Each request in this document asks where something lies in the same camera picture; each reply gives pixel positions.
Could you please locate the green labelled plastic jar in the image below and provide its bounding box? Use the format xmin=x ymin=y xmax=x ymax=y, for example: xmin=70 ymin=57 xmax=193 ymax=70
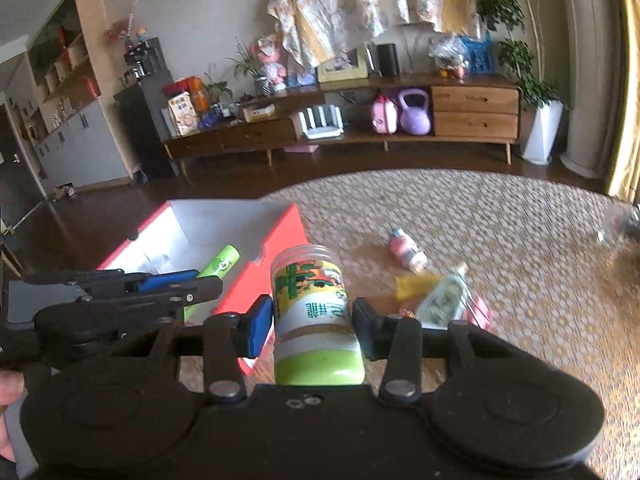
xmin=271 ymin=244 xmax=366 ymax=386

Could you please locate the red cardboard box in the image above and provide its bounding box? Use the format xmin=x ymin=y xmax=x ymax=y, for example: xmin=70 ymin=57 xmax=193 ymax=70
xmin=99 ymin=200 xmax=308 ymax=325

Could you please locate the green small battery tube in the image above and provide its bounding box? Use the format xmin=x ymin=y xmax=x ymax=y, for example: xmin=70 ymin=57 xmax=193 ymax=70
xmin=184 ymin=245 xmax=240 ymax=324

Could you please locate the orange juice bottle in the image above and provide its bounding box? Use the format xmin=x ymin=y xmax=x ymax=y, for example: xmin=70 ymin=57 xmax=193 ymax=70
xmin=189 ymin=76 xmax=209 ymax=114

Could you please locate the white planter pot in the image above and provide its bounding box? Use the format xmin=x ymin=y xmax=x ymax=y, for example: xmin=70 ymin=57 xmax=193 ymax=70
xmin=522 ymin=101 xmax=564 ymax=166

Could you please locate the green potted tree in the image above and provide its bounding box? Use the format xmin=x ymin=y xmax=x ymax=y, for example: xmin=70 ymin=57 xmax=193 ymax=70
xmin=476 ymin=0 xmax=561 ymax=108

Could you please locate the white wifi router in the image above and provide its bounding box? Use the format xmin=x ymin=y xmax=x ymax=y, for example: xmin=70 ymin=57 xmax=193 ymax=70
xmin=294 ymin=104 xmax=345 ymax=141

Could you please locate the cereal box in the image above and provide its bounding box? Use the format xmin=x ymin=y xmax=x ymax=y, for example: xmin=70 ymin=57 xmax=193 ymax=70
xmin=168 ymin=91 xmax=198 ymax=136

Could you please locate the pink flat box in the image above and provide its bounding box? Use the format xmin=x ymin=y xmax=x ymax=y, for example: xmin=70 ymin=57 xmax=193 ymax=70
xmin=283 ymin=144 xmax=320 ymax=154

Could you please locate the long wooden tv sideboard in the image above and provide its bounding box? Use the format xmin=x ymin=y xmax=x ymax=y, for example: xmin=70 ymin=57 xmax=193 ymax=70
xmin=165 ymin=74 xmax=521 ymax=165

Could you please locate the yellow small box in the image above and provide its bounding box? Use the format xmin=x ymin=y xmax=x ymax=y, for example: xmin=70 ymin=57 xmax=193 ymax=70
xmin=394 ymin=272 xmax=442 ymax=302

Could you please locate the pink binder clip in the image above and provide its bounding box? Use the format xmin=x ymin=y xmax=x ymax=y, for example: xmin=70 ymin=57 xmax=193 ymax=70
xmin=463 ymin=294 xmax=494 ymax=330

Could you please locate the pink small toy bottle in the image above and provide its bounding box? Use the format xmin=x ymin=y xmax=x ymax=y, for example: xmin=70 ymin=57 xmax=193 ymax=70
xmin=388 ymin=228 xmax=428 ymax=274

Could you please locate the wooden wall shelf unit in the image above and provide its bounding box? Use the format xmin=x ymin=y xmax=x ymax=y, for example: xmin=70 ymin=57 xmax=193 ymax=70
xmin=8 ymin=0 xmax=136 ymax=193

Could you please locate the person's left hand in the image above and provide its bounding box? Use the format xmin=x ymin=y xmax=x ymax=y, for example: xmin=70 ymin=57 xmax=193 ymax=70
xmin=0 ymin=368 xmax=26 ymax=463

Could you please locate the plastic bag with fruit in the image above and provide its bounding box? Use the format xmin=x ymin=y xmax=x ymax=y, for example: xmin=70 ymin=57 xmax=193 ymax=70
xmin=428 ymin=34 xmax=469 ymax=80

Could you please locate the purple kettlebell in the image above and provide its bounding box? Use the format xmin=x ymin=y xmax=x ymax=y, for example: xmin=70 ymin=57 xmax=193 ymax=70
xmin=398 ymin=88 xmax=432 ymax=136

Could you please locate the cream picture frame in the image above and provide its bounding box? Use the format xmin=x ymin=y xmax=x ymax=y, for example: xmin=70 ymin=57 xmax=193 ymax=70
xmin=317 ymin=47 xmax=369 ymax=84

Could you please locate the black tall cabinet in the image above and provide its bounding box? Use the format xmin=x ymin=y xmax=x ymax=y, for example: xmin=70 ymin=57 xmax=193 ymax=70
xmin=114 ymin=38 xmax=177 ymax=180

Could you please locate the black speaker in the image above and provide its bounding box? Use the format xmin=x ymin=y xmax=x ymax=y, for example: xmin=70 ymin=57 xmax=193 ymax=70
xmin=376 ymin=44 xmax=400 ymax=77

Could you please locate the pink plush doll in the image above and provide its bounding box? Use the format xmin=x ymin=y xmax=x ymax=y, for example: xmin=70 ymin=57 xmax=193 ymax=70
xmin=252 ymin=34 xmax=288 ymax=92

